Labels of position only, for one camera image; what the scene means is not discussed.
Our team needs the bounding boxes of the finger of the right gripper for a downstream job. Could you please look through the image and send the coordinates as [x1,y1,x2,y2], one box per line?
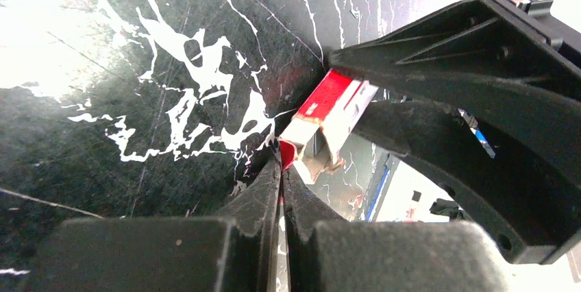
[329,0,580,136]
[354,101,580,265]

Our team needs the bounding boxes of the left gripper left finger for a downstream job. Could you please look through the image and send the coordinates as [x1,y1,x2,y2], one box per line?
[27,155,282,291]

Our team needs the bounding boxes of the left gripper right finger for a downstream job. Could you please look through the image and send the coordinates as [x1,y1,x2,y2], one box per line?
[282,167,510,291]

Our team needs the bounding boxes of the red staples box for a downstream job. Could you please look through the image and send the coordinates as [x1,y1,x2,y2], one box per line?
[278,69,378,184]

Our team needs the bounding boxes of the blue stapler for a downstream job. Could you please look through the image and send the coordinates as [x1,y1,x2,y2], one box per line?
[458,109,495,158]

